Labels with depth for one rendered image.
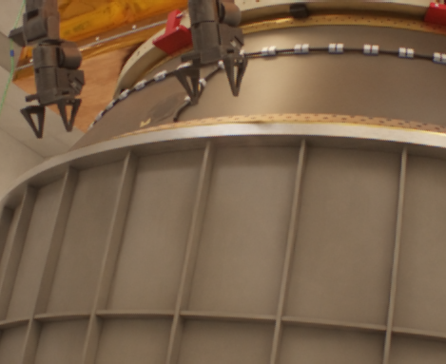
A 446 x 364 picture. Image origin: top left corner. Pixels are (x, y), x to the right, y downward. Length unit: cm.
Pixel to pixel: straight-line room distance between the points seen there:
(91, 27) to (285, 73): 100
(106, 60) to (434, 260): 145
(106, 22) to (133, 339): 134
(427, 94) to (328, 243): 45
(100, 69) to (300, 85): 104
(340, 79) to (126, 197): 53
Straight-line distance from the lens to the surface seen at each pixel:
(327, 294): 159
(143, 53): 253
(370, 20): 218
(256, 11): 227
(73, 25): 288
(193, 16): 175
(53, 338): 185
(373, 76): 194
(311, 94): 187
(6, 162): 1166
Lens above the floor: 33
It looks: 24 degrees up
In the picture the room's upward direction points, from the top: 10 degrees clockwise
